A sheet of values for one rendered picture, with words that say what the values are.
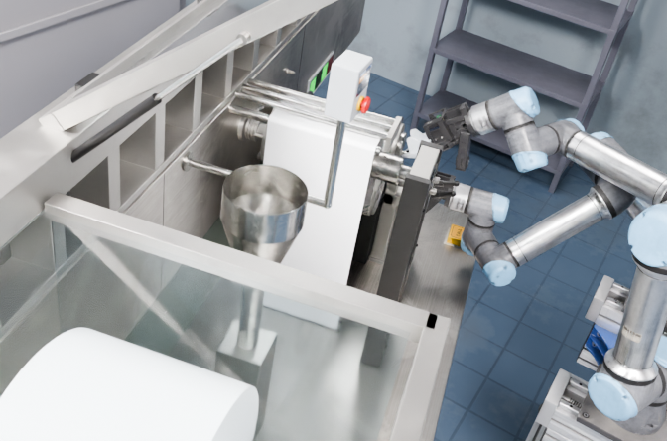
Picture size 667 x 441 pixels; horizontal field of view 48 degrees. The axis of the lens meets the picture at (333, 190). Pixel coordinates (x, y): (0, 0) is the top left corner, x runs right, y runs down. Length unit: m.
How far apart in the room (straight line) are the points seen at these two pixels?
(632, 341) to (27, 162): 1.29
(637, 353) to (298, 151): 0.86
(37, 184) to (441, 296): 1.27
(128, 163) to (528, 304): 2.49
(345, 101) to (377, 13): 3.80
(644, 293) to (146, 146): 1.06
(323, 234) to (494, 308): 1.86
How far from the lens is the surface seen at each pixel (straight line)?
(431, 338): 0.92
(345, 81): 1.24
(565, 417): 2.11
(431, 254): 2.18
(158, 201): 1.42
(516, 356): 3.30
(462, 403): 3.04
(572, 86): 4.30
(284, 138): 1.61
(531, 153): 1.82
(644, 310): 1.73
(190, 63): 0.95
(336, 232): 1.70
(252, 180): 1.29
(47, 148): 1.08
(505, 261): 2.00
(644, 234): 1.64
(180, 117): 1.49
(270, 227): 1.19
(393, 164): 1.66
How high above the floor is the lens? 2.24
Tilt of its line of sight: 35 degrees down
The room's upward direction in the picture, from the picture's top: 10 degrees clockwise
